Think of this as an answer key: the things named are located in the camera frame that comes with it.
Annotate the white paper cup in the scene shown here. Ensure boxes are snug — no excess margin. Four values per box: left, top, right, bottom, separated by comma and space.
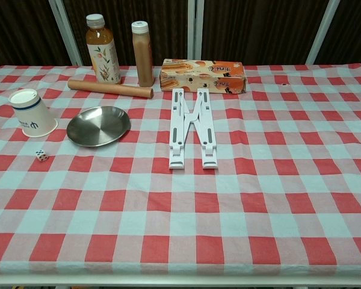
8, 89, 59, 138

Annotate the orange snack box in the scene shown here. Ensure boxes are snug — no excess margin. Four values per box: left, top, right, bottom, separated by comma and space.
159, 58, 248, 95

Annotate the round metal dish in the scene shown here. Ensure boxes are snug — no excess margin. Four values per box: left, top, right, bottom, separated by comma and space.
66, 105, 131, 148

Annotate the white folding laptop stand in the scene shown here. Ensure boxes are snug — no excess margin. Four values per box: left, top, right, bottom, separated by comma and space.
168, 88, 220, 170

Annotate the red white checkered tablecloth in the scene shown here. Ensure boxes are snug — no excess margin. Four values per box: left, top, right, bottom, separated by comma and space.
0, 63, 361, 276

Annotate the wooden rolling pin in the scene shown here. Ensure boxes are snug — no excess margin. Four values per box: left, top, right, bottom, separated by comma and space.
67, 79, 155, 99

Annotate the brown drink bottle white cap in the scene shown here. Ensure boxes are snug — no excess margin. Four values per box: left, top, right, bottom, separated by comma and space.
131, 20, 155, 88

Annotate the peach tea bottle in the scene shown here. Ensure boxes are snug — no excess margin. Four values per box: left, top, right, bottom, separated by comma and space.
85, 14, 122, 85

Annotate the dark brown partition panel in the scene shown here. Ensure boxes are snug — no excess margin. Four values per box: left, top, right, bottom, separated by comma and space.
314, 0, 361, 64
61, 0, 190, 66
0, 0, 58, 70
202, 0, 327, 66

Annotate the white partition frame post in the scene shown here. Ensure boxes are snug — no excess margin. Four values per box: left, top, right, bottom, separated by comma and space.
187, 0, 205, 61
306, 0, 341, 64
47, 0, 84, 66

